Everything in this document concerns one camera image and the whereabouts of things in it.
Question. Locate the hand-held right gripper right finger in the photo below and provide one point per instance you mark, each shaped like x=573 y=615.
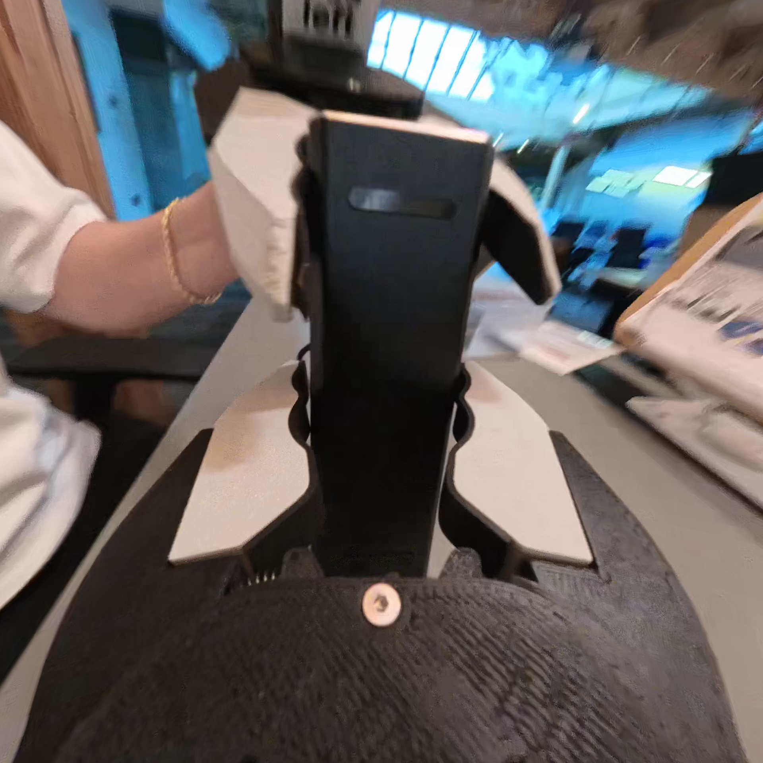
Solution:
x=518 y=477

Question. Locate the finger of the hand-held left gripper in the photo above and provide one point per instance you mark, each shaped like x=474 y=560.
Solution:
x=250 y=179
x=527 y=226

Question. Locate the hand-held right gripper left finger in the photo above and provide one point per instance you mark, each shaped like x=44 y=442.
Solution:
x=244 y=477

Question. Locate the black usb hub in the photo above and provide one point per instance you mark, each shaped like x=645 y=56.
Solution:
x=387 y=298

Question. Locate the person's left forearm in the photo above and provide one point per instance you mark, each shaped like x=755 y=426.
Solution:
x=119 y=268

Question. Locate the paper sheet on table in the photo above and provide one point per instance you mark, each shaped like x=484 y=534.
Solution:
x=566 y=349

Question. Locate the black chair armrest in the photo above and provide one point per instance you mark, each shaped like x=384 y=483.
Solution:
x=119 y=360

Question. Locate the white card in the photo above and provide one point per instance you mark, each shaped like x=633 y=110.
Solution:
x=715 y=441

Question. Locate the white t-shirt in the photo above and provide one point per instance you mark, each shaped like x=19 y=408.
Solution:
x=36 y=226

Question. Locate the wooden pillar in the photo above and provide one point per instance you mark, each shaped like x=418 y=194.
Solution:
x=42 y=89

